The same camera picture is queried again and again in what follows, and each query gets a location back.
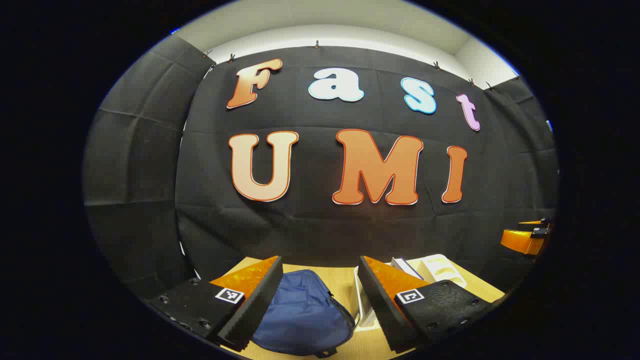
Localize blue spine city-photo book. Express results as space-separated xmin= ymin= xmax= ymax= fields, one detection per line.
xmin=400 ymin=259 xmax=424 ymax=281

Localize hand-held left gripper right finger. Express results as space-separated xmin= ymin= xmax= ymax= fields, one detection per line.
xmin=359 ymin=256 xmax=493 ymax=354

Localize black backdrop cloth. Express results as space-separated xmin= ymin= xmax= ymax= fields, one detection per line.
xmin=82 ymin=35 xmax=558 ymax=301

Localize blue schoolbag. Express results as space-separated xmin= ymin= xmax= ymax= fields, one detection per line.
xmin=251 ymin=270 xmax=357 ymax=358

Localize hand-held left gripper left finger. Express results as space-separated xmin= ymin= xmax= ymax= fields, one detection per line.
xmin=147 ymin=256 xmax=284 ymax=352

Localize white bookshelf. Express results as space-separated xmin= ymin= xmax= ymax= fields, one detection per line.
xmin=350 ymin=254 xmax=468 ymax=331

